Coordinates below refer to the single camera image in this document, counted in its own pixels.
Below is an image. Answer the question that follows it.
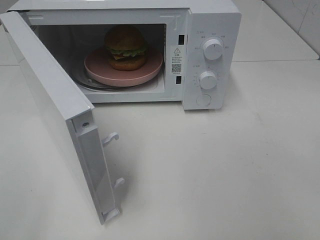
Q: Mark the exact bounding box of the round white door button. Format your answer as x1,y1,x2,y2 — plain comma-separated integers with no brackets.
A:
196,94,212,107

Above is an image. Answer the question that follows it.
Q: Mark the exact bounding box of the white microwave door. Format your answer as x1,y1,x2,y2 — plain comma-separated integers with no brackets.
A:
0,11,124,224

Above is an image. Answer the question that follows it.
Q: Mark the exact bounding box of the glass microwave turntable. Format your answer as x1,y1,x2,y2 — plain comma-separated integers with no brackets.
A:
75,74,160,92

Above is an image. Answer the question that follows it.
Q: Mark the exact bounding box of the white upper power knob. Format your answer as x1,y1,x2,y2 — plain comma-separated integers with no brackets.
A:
202,37,224,61

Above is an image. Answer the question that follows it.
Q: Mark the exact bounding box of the white lower timer knob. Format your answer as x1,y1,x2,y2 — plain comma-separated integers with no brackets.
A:
198,71,218,90

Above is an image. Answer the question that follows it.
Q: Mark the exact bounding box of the white microwave oven body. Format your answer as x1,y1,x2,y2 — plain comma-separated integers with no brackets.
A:
6,0,242,110

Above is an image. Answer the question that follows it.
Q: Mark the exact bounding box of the burger with lettuce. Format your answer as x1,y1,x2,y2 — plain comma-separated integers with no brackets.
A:
104,24,149,71

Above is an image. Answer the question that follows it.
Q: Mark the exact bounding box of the pink round plate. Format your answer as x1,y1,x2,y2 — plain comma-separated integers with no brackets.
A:
84,48,163,87

